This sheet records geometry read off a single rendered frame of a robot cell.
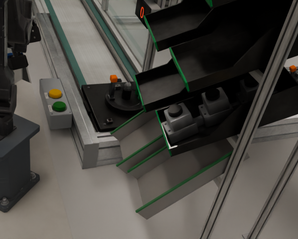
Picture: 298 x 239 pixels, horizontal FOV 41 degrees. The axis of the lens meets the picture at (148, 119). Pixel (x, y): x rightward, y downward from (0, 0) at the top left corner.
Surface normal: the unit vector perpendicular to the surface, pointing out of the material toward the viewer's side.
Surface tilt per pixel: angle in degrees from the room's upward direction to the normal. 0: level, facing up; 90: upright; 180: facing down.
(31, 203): 0
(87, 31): 0
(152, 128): 45
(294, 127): 90
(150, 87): 25
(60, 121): 90
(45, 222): 0
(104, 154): 90
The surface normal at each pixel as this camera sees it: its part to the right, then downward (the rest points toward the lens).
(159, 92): -0.26, -0.71
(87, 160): 0.36, 0.62
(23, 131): 0.16, -0.78
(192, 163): -0.57, -0.56
